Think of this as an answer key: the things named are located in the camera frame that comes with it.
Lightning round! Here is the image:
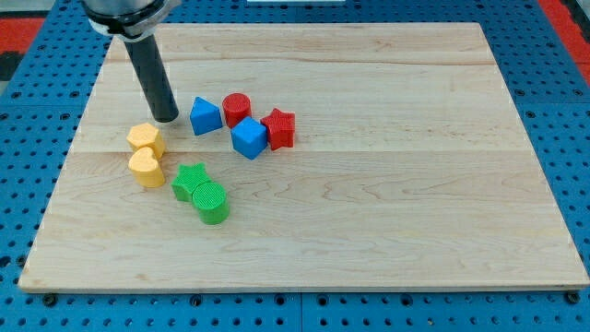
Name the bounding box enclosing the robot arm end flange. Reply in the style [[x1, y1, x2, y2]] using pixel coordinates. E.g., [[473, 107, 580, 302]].
[[81, 0, 182, 42]]

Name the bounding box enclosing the red star block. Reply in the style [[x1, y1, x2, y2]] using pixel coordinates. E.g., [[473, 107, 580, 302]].
[[260, 108, 296, 150]]

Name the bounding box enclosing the red circle block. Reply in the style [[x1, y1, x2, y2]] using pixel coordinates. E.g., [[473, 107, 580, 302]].
[[222, 92, 252, 128]]

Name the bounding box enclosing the green circle block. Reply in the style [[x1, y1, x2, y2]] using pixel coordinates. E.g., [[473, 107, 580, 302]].
[[192, 182, 230, 225]]

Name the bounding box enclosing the green star block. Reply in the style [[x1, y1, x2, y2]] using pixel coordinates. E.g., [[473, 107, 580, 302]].
[[171, 163, 211, 202]]

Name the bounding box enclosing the yellow hexagon block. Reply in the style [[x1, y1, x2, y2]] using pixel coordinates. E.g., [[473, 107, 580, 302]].
[[126, 123, 166, 160]]

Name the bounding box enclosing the blue cube block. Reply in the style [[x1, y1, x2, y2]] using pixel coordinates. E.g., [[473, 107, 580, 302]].
[[230, 116, 267, 160]]

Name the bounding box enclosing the blue triangle block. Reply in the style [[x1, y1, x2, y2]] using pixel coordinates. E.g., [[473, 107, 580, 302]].
[[190, 97, 223, 136]]

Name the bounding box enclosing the wooden board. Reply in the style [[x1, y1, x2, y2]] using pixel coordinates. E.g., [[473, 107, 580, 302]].
[[19, 23, 589, 294]]

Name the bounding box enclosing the yellow heart block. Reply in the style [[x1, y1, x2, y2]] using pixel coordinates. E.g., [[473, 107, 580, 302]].
[[128, 147, 165, 188]]

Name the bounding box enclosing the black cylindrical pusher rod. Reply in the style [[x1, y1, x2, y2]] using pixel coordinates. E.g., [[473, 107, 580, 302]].
[[124, 35, 179, 123]]

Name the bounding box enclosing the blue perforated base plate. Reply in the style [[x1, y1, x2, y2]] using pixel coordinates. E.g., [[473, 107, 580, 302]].
[[1, 0, 589, 331]]

